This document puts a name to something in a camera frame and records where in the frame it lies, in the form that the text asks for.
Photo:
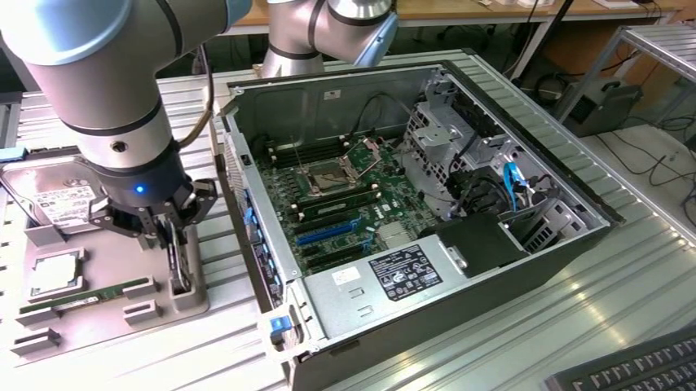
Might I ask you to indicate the blue case latch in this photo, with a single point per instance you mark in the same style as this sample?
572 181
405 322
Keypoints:
279 325

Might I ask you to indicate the dark green equipment box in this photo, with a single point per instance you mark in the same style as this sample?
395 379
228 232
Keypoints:
604 110

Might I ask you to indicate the silver hard disk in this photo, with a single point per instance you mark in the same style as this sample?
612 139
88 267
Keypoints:
48 195

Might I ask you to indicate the green RAM stick with label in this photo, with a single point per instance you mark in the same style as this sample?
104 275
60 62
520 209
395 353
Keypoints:
82 299

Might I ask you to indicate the thin locking lever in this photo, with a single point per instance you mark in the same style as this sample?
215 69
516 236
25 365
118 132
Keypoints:
297 150

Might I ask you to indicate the aluminium frame table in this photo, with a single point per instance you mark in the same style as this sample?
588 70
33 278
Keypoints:
657 45

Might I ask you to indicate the silver CPU chip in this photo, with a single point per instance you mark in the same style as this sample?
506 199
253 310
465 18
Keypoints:
53 275

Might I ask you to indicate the metal socket cover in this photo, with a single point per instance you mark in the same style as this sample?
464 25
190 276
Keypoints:
359 156

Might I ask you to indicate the silver chipset heatsink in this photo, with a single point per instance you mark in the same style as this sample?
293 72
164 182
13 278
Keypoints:
395 235

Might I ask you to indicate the green motherboard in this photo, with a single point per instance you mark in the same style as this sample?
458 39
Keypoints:
391 203

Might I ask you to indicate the CPU socket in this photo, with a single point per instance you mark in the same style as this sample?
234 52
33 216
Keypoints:
326 177

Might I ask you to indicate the blue disk carrier bracket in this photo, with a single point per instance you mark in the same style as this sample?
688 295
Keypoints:
12 155

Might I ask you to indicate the open black PC case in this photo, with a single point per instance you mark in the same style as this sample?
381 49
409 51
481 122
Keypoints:
413 326

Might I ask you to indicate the blue expansion slot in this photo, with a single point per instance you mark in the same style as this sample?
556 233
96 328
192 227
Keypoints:
326 232

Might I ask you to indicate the black plastic shroud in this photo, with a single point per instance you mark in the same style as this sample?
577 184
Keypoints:
478 244

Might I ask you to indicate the grey power supply unit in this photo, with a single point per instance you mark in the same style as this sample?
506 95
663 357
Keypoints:
347 293

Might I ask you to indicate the metal disk bay cage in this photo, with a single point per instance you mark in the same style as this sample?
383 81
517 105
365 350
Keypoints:
434 138

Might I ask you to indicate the black keyboard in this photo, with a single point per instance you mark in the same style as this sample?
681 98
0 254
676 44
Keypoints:
636 366

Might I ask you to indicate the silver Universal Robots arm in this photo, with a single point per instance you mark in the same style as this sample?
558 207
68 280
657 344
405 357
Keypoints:
98 81

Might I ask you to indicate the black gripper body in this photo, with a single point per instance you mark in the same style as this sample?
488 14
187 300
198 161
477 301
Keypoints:
142 179

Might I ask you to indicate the wooden desk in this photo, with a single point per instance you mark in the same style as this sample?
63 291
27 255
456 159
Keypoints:
489 10

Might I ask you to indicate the grey parts rack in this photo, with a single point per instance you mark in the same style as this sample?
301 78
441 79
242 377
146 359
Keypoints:
108 260

